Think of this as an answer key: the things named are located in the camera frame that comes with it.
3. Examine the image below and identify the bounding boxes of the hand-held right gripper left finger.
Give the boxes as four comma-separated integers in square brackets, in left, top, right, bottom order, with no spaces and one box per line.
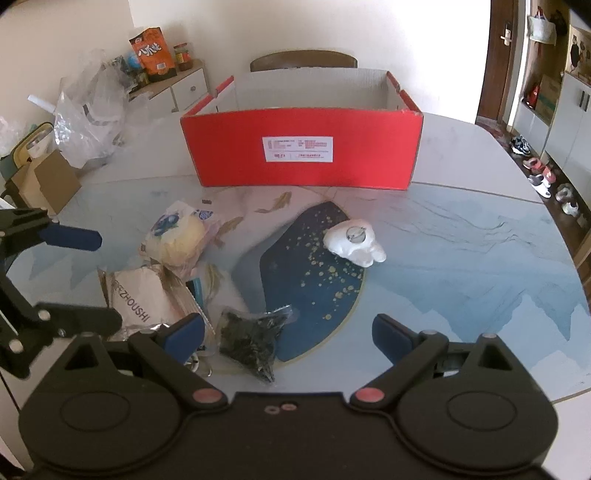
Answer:
[60,313,229,411]

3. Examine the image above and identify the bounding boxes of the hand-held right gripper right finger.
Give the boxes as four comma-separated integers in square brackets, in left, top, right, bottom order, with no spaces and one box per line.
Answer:
[351,314,520,411]

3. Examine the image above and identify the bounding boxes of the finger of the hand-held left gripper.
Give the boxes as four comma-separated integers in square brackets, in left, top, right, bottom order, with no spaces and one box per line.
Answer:
[0,208,103,273]
[0,263,123,380]

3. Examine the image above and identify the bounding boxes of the small teal box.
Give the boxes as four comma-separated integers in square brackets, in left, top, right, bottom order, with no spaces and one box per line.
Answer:
[186,277,208,308]

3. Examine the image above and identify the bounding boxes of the dark dried leaves packet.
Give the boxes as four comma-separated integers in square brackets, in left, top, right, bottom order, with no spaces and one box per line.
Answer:
[217,305,298,384]

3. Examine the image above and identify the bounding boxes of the bread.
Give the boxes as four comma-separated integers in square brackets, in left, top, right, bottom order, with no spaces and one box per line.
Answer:
[139,200,227,278]

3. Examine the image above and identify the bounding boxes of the red cardboard box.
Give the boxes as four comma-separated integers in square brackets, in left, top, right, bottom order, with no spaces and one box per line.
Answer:
[180,68,424,191]

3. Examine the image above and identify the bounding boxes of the round printed desktop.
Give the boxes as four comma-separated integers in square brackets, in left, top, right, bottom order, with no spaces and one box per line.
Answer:
[0,111,591,407]

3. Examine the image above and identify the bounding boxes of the small brown cardboard box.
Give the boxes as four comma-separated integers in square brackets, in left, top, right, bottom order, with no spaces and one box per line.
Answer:
[4,150,83,215]

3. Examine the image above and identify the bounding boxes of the clear plastic bag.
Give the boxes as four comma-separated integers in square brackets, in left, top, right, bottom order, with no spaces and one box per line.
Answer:
[53,48,139,169]

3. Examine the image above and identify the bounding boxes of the white drawer cabinet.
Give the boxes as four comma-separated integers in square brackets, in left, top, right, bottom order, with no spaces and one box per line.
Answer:
[124,60,209,114]

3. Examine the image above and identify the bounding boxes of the orange snack bag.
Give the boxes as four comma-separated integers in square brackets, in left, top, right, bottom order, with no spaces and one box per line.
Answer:
[129,27,178,83]

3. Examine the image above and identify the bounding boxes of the white slippers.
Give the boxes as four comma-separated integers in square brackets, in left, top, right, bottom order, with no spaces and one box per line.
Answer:
[529,173,552,198]

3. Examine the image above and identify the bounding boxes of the red lidded jar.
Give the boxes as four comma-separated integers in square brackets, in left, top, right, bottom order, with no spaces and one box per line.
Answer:
[173,42,194,71]

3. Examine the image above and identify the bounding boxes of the pink sandals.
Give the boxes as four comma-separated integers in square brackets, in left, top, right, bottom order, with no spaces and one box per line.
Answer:
[523,157,555,183]

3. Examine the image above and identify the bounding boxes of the grey fluffy slippers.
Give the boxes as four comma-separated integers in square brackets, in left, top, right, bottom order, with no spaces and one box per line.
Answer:
[555,183,581,215]

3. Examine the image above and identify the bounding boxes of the red doormat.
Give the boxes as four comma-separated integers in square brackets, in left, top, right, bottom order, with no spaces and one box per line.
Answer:
[475,117,509,144]

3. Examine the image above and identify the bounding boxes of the white shoe cabinet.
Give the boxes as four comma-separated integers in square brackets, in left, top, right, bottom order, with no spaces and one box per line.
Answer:
[508,69,591,171]

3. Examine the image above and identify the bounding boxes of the cardboard carton on shelf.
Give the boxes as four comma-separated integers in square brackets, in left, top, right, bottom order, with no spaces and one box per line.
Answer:
[536,74,561,125]

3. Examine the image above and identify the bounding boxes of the brown wooden door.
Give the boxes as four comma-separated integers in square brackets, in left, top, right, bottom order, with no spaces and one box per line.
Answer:
[475,0,532,127]

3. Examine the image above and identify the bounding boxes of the brown wooden chair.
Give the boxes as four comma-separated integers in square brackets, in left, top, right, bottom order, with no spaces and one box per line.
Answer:
[249,50,359,72]

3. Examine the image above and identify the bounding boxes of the penguin picture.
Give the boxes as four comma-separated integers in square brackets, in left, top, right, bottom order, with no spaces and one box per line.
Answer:
[566,25,591,84]

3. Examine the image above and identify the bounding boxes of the hanging tote bag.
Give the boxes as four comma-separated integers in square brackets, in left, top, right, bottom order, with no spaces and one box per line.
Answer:
[527,7,559,47]

